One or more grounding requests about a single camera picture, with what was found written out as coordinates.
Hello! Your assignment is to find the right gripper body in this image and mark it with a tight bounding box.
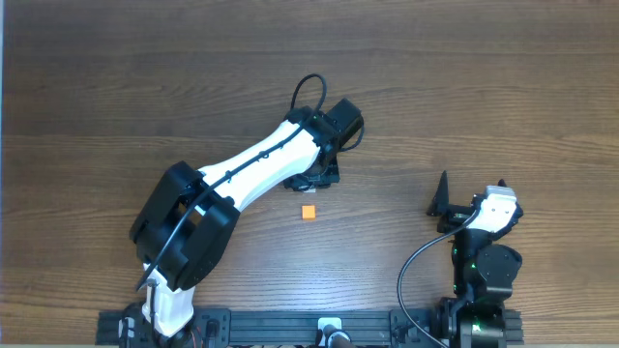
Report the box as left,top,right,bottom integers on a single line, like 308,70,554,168
436,203,480,235

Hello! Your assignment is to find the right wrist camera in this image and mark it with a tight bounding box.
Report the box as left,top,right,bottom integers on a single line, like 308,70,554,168
467,185,518,234

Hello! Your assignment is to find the mounting rail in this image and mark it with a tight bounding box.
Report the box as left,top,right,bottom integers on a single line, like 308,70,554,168
96,307,526,348

